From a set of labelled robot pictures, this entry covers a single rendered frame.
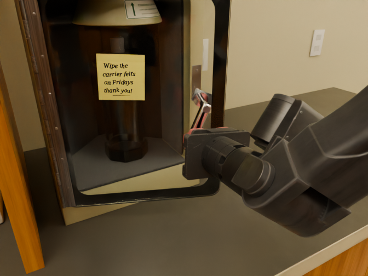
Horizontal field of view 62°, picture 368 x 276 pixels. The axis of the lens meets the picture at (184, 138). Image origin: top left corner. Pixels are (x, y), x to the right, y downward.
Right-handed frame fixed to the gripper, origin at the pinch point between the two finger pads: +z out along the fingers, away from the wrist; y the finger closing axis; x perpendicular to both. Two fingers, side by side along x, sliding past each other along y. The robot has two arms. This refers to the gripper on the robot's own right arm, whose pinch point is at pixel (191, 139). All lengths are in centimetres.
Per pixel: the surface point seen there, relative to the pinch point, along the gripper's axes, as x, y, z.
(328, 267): 30.3, -32.6, -5.1
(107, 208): 18.6, 11.7, 15.7
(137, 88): -8.0, 8.1, 5.3
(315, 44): -22, -91, 64
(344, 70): -10, -119, 70
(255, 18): -29, -54, 60
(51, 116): -2.8, 21.5, 9.9
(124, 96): -6.6, 10.2, 6.2
